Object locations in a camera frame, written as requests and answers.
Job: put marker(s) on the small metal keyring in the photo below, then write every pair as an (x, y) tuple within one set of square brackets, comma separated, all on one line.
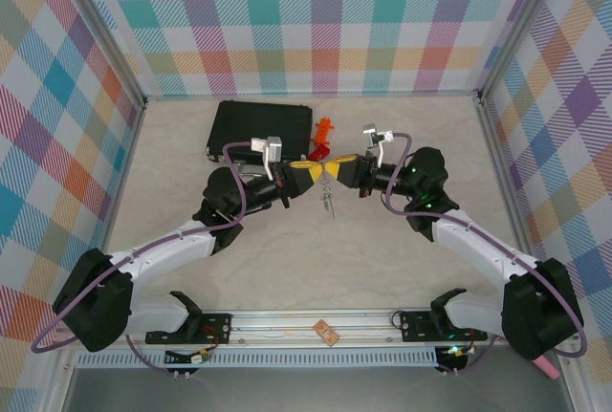
[(326, 186)]

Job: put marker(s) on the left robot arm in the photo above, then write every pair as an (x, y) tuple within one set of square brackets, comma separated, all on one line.
[(158, 252)]

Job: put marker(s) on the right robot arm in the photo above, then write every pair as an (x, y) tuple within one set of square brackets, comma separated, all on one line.
[(478, 245)]

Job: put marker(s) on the red plastic block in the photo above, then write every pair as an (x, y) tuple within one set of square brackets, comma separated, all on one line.
[(321, 150)]

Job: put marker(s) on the orange spiky plastic toy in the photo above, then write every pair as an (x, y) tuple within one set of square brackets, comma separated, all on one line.
[(324, 131)]

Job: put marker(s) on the black ribbed carry case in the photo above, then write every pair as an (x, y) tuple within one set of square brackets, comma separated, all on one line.
[(248, 120)]

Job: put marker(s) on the small wooden mousetrap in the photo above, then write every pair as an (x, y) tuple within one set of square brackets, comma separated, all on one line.
[(326, 332)]

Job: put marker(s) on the small connector board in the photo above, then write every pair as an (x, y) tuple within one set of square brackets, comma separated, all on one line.
[(454, 357), (198, 358)]

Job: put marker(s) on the pink cylinder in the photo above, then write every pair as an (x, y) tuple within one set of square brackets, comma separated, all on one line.
[(545, 366)]

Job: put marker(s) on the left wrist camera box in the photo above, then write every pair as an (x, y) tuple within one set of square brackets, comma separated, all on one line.
[(273, 148)]

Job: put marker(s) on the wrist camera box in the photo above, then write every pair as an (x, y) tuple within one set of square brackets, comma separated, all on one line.
[(273, 148), (370, 130)]

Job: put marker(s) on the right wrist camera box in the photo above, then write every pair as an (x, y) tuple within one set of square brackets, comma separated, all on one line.
[(370, 130)]

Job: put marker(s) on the aluminium frame back bar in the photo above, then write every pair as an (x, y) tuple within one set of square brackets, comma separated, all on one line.
[(311, 95)]

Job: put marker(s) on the aluminium frame side bar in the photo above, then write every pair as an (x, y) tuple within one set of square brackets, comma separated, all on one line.
[(122, 182), (507, 182)]

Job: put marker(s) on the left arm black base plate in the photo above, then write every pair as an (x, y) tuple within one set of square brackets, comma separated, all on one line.
[(215, 326)]

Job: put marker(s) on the aluminium mounting rail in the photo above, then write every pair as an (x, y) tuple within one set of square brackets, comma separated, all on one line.
[(287, 323)]

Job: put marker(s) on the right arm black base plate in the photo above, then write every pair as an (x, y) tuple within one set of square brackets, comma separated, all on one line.
[(416, 326)]

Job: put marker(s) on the aluminium frame post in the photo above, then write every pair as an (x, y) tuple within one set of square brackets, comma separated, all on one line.
[(518, 25), (102, 29)]

